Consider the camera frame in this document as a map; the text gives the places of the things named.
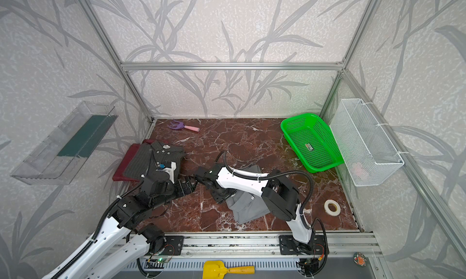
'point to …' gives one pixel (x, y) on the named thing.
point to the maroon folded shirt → (119, 174)
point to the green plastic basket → (310, 138)
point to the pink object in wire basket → (359, 168)
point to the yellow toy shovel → (217, 270)
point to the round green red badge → (360, 259)
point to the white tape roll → (332, 213)
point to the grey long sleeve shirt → (247, 206)
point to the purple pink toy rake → (180, 125)
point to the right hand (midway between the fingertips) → (225, 191)
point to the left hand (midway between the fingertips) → (195, 178)
